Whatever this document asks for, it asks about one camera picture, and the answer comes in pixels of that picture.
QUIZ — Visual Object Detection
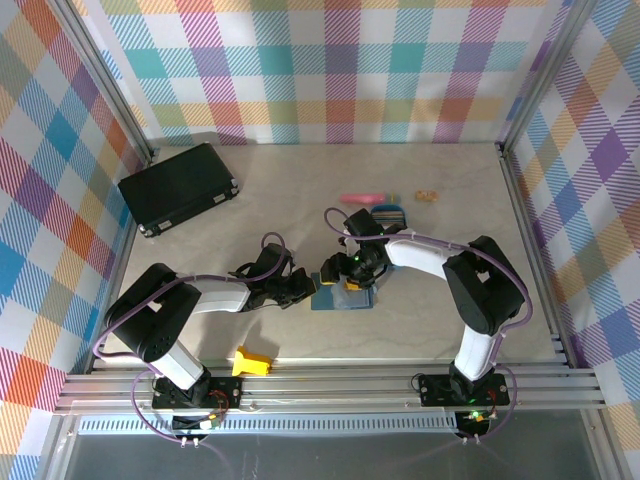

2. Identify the yellow plastic part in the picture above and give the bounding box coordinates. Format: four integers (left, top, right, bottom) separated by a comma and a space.
231, 345, 274, 377

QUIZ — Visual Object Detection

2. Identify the blue card holder wallet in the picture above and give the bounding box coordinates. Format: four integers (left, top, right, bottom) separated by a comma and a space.
310, 272, 377, 312

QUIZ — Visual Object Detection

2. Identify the grey photo credit card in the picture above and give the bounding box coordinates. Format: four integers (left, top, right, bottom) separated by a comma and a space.
332, 285, 372, 307

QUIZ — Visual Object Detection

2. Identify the pink toy microphone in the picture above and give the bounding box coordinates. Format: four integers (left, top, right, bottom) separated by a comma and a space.
339, 192, 401, 205

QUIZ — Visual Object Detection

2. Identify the blue oval card tray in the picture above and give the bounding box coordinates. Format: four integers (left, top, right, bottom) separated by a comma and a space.
371, 201, 412, 227

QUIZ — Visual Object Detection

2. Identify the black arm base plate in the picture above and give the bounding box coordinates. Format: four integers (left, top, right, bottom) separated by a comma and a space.
418, 373, 511, 407
151, 377, 245, 409

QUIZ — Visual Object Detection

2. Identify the grey slotted cable duct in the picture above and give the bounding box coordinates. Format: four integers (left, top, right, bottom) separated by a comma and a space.
77, 417, 462, 436

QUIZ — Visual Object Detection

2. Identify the black round cable mount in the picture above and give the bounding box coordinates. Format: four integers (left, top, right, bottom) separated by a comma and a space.
171, 411, 222, 449
455, 408, 500, 447

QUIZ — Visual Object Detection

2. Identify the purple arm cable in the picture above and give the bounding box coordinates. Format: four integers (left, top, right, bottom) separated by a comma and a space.
323, 206, 534, 445
92, 231, 295, 446

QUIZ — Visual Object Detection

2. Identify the aluminium frame post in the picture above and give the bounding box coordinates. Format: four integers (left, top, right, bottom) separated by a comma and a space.
494, 0, 601, 154
49, 0, 161, 164

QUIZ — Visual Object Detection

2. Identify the aluminium table edge rail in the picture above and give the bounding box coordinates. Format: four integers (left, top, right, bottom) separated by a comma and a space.
53, 366, 610, 415

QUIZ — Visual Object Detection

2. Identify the black hard case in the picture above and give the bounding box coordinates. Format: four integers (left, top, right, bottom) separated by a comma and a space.
117, 142, 241, 239

